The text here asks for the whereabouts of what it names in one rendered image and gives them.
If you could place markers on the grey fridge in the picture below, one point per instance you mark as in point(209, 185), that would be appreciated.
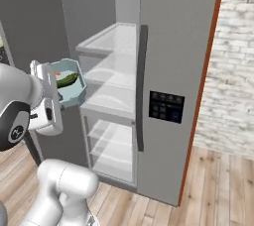
point(109, 104)

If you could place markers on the grey open fridge door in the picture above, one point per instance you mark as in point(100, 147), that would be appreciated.
point(33, 12)

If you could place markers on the red-brown side panel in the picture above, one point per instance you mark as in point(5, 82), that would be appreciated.
point(201, 88)

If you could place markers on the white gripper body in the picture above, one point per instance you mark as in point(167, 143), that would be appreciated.
point(54, 101)

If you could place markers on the teal tupperware container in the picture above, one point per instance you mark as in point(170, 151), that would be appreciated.
point(72, 94)

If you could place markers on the glass fridge shelf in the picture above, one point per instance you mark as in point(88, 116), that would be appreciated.
point(110, 144)
point(112, 99)
point(112, 38)

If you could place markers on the orange shrimp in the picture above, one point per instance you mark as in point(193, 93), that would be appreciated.
point(58, 73)

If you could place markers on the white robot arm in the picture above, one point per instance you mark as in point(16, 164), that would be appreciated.
point(63, 180)

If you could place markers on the green squash slice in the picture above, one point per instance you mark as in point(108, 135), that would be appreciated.
point(67, 79)

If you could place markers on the grey closed fridge door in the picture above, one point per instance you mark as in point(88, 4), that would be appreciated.
point(178, 55)

